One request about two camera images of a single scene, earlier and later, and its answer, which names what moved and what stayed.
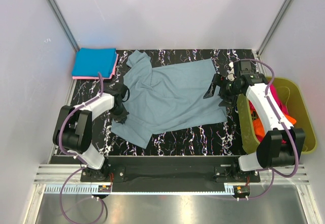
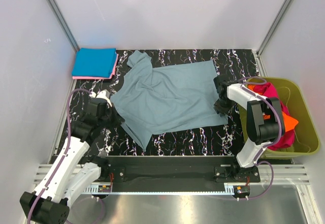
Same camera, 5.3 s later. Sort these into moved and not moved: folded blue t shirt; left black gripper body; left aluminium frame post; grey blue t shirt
Moved: left black gripper body
Not moved: folded blue t shirt; left aluminium frame post; grey blue t shirt
